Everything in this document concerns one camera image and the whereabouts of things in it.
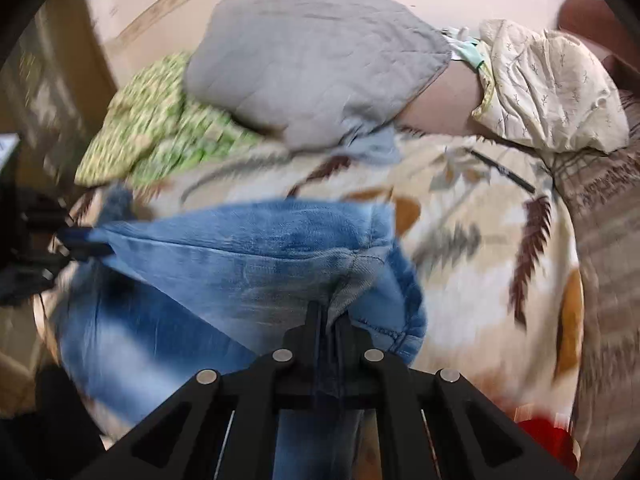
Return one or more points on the thin black stick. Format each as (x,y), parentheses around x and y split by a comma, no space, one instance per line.
(500,170)

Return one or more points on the blue denim pants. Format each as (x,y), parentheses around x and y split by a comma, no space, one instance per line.
(225,260)

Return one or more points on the brown checked bed sheet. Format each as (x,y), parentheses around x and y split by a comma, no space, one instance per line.
(610,240)

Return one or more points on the teal and white small item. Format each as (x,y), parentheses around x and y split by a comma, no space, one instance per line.
(465,50)

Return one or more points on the green patterned blanket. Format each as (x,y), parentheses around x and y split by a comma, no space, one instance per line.
(150,125)

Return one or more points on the grey quilted pillow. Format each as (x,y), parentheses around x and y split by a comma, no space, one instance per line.
(310,65)

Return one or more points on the cream patterned pillow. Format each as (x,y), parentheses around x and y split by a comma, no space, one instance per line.
(550,90)

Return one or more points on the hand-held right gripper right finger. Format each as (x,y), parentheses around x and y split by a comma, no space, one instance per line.
(345,341)

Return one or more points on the leaf printed blanket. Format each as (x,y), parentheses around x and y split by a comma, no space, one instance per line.
(475,285)

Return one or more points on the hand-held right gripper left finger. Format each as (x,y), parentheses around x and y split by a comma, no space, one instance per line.
(312,331)

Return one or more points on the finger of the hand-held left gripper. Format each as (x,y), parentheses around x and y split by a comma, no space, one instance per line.
(87,246)

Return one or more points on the red object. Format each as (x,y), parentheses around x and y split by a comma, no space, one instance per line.
(547,435)

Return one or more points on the pinkish beige pillow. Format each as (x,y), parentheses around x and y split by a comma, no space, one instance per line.
(445,105)

